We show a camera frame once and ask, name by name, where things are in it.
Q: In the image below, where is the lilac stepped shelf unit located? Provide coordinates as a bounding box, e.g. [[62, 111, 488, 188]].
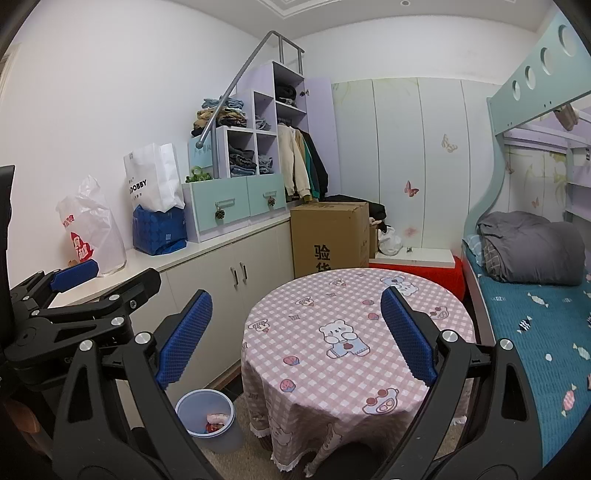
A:
[[182, 60, 341, 244]]

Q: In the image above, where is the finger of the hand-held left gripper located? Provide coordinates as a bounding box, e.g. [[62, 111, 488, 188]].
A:
[[25, 267, 163, 354], [9, 259, 100, 317]]

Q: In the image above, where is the white paper shopping bag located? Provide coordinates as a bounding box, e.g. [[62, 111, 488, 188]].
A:
[[123, 142, 186, 213]]

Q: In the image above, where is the pink checkered tablecloth table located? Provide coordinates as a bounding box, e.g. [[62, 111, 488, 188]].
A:
[[240, 267, 477, 474]]

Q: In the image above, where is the blue patterned bag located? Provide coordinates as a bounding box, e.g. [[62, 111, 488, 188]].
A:
[[132, 204, 188, 256]]

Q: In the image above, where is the pile of folded clothes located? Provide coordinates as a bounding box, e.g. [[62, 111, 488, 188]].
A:
[[193, 97, 247, 137]]

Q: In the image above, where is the folded jeans stack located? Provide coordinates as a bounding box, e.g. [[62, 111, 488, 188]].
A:
[[228, 148, 257, 177]]

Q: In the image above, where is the teal candy-print bedspread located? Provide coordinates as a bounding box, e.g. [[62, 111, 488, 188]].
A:
[[463, 233, 591, 467]]

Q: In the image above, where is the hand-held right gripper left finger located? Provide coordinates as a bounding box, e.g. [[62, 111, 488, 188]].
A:
[[52, 289, 219, 480]]

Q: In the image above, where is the turquoise bunk bed frame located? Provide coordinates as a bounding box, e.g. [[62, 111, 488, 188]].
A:
[[462, 9, 591, 352]]

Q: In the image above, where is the pale blue plastic bin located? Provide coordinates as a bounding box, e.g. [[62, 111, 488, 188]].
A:
[[174, 389, 245, 455]]

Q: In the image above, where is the dark green hanging jacket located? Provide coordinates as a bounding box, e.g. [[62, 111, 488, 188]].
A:
[[300, 129, 329, 202]]

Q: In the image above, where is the brown cardboard box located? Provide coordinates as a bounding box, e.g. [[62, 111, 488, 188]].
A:
[[290, 202, 370, 280]]

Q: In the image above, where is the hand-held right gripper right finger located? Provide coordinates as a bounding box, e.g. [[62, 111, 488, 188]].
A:
[[380, 286, 546, 480]]

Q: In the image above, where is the turquoise drawer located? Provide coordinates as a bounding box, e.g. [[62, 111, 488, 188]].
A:
[[191, 179, 252, 232], [247, 173, 287, 217]]

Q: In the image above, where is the light blue box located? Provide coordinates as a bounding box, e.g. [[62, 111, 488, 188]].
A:
[[188, 137, 218, 178]]

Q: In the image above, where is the red bench with white top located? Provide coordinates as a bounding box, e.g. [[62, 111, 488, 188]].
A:
[[369, 248, 465, 301]]

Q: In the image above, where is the cream hanging jacket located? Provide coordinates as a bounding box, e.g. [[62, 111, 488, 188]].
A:
[[276, 124, 311, 198]]

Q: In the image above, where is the grey duvet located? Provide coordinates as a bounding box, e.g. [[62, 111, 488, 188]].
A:
[[477, 211, 587, 285]]

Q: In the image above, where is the pink red wrapper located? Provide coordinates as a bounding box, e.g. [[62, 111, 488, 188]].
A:
[[203, 412, 232, 435]]

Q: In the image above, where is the grey metal handrail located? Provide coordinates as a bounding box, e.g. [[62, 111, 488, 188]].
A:
[[199, 31, 306, 178]]

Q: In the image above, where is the white panelled wardrobe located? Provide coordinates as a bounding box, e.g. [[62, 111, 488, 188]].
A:
[[332, 78, 505, 252]]

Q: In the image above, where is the white red-print plastic bag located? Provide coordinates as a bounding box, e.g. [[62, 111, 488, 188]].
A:
[[56, 175, 127, 277]]

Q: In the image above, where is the small white plastic bag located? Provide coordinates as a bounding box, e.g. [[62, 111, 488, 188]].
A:
[[378, 225, 403, 257]]

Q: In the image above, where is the long cream low cabinet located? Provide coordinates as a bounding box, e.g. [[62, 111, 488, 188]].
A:
[[9, 215, 296, 398]]

